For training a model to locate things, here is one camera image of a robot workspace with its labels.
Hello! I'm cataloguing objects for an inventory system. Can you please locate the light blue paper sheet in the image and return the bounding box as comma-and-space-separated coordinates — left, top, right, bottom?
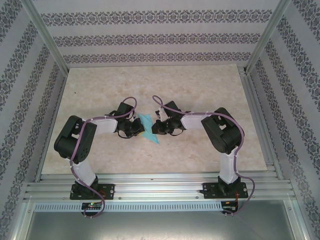
138, 112, 161, 145

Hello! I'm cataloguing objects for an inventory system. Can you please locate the marble pattern table mat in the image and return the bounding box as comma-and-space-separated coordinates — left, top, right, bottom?
41, 65, 273, 175

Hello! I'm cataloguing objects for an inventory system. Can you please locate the grey metal base panel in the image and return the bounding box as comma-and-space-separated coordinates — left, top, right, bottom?
7, 199, 313, 240

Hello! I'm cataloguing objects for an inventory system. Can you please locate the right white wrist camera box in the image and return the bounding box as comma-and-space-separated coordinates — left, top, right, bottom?
155, 106, 168, 122

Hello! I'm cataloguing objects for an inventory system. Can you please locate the aluminium mounting rail beam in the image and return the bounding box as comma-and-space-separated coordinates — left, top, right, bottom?
23, 172, 293, 201

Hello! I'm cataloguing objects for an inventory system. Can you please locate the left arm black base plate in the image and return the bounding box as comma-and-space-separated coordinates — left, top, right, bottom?
70, 183, 116, 201

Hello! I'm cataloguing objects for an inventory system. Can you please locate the slotted grey cable duct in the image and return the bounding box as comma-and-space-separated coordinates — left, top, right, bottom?
33, 201, 223, 212

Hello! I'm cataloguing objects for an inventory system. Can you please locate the aluminium side rail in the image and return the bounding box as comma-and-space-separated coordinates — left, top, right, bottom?
239, 72, 285, 180
34, 69, 68, 182

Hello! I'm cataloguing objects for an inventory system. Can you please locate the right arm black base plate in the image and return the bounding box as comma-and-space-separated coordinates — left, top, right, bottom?
202, 182, 248, 200

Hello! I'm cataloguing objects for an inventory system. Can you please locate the aluminium frame post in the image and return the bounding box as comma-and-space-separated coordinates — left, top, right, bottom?
244, 0, 292, 75
21, 0, 70, 73

